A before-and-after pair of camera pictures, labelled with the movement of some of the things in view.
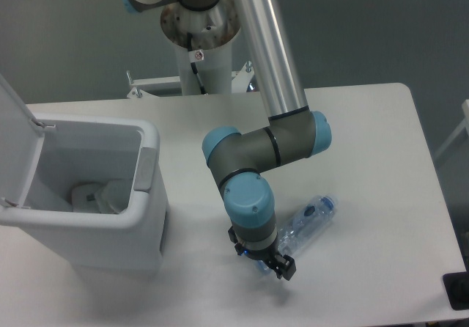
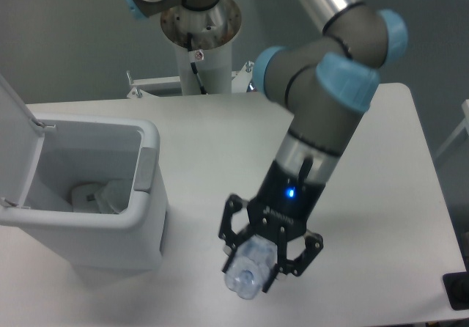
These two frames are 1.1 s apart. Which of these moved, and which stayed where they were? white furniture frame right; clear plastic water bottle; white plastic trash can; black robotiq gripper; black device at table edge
Moved: clear plastic water bottle; black robotiq gripper
Stayed: white plastic trash can; black device at table edge; white furniture frame right
